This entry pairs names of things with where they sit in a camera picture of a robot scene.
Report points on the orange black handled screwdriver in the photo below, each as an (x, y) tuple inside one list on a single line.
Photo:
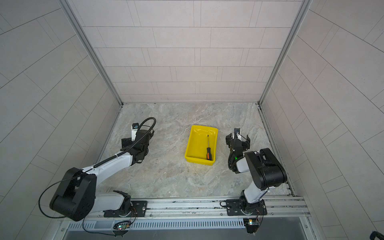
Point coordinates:
[(209, 154)]

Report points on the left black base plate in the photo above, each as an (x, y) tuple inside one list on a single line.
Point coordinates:
[(136, 209)]

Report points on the yellow plastic bin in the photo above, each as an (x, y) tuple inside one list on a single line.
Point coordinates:
[(196, 151)]

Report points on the left green circuit board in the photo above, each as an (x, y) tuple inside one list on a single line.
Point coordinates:
[(122, 226)]

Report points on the aluminium mounting rail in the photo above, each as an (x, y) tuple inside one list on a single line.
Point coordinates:
[(214, 208)]

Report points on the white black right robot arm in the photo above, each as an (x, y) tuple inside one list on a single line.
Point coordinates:
[(266, 171)]

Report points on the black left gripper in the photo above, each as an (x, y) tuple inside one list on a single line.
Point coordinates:
[(127, 142)]

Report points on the black object bottom right corner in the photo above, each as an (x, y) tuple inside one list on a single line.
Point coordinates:
[(376, 236)]

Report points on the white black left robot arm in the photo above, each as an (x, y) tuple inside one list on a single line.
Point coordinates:
[(76, 195)]

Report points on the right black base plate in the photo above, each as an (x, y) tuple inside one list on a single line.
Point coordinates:
[(241, 207)]

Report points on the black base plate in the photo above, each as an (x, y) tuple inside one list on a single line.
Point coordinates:
[(136, 209), (241, 207)]

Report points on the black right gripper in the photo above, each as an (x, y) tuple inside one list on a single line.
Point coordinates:
[(230, 141)]

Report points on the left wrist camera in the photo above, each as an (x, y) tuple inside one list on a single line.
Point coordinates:
[(134, 129)]

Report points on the right circuit board module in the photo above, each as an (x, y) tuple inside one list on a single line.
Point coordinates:
[(251, 225)]

